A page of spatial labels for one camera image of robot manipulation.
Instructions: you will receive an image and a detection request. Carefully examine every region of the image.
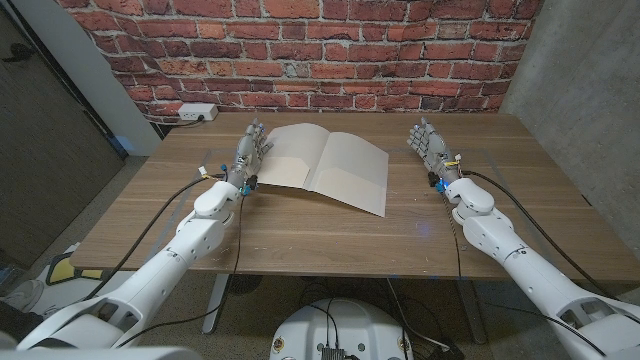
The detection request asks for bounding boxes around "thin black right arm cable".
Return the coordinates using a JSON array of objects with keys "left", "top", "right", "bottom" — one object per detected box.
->
[{"left": 439, "top": 192, "right": 607, "bottom": 357}]

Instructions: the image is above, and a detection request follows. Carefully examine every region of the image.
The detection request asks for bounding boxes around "dark wooden door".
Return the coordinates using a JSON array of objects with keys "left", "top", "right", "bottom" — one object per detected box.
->
[{"left": 0, "top": 0, "right": 126, "bottom": 269}]

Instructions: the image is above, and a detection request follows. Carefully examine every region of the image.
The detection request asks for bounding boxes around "thin beige paper folder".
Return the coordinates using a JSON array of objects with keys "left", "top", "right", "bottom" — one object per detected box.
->
[{"left": 257, "top": 122, "right": 390, "bottom": 218}]

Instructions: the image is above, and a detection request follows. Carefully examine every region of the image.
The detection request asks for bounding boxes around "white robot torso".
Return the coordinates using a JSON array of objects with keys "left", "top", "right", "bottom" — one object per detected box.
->
[{"left": 269, "top": 298, "right": 414, "bottom": 360}]

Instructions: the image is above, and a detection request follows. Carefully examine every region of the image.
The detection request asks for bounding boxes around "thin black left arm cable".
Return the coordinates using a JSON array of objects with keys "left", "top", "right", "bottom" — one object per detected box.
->
[{"left": 117, "top": 193, "right": 247, "bottom": 349}]

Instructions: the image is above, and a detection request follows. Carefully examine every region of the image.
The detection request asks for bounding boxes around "black power strip cord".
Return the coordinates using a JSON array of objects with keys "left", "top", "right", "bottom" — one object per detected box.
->
[{"left": 149, "top": 115, "right": 206, "bottom": 127}]

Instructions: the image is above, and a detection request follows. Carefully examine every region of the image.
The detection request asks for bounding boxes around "black floor cable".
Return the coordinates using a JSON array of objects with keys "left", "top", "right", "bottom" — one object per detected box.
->
[{"left": 299, "top": 278, "right": 451, "bottom": 360}]

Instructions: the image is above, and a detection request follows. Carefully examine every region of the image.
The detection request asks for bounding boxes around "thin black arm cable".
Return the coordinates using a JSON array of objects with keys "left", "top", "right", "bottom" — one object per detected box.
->
[
  {"left": 439, "top": 192, "right": 607, "bottom": 357},
  {"left": 117, "top": 193, "right": 247, "bottom": 349}
]

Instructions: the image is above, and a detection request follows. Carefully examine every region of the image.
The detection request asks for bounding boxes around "black door handle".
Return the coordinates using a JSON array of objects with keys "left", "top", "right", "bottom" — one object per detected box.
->
[{"left": 1, "top": 42, "right": 36, "bottom": 64}]

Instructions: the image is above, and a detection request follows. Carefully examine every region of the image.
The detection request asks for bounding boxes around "white robot chest cover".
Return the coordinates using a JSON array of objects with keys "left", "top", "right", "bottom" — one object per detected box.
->
[{"left": 0, "top": 346, "right": 204, "bottom": 360}]

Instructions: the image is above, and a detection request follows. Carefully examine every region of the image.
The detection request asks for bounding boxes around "grey sneaker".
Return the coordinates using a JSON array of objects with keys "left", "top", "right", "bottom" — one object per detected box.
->
[{"left": 2, "top": 279, "right": 46, "bottom": 314}]

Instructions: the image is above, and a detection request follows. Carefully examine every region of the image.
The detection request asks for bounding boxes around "white power strip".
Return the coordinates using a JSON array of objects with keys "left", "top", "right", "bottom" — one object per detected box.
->
[{"left": 177, "top": 102, "right": 220, "bottom": 122}]

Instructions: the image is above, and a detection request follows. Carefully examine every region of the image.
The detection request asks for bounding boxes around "yellow and black floor item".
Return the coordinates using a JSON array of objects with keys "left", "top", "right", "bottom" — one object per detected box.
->
[{"left": 47, "top": 252, "right": 104, "bottom": 286}]

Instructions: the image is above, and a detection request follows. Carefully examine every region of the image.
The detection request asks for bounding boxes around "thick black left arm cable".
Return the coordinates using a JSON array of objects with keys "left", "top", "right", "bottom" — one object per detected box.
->
[{"left": 79, "top": 172, "right": 226, "bottom": 304}]

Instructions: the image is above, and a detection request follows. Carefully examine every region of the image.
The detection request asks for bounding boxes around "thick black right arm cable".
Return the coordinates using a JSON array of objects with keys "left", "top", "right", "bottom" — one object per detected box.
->
[{"left": 462, "top": 169, "right": 617, "bottom": 301}]

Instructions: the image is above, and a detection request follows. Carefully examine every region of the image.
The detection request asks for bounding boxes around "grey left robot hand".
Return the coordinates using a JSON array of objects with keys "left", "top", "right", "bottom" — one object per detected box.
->
[{"left": 225, "top": 117, "right": 275, "bottom": 195}]

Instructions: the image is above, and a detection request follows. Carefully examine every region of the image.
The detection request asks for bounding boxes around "grey metal table leg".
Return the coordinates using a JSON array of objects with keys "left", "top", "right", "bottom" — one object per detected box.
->
[
  {"left": 201, "top": 273, "right": 231, "bottom": 335},
  {"left": 457, "top": 279, "right": 489, "bottom": 345}
]

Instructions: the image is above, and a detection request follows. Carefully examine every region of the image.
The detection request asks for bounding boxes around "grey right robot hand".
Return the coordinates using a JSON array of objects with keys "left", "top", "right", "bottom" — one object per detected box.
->
[{"left": 406, "top": 116, "right": 464, "bottom": 194}]

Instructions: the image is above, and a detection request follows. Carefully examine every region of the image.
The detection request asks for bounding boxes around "red brick print backdrop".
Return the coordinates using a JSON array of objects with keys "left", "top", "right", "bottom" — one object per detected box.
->
[{"left": 54, "top": 0, "right": 545, "bottom": 125}]

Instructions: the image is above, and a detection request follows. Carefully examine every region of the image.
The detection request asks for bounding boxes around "person's dark trouser leg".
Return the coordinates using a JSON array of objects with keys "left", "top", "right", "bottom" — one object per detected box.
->
[{"left": 0, "top": 299, "right": 44, "bottom": 344}]

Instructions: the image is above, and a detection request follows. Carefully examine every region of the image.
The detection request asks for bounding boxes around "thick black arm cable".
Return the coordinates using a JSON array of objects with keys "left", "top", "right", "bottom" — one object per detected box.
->
[
  {"left": 462, "top": 169, "right": 617, "bottom": 301},
  {"left": 79, "top": 172, "right": 226, "bottom": 304}
]

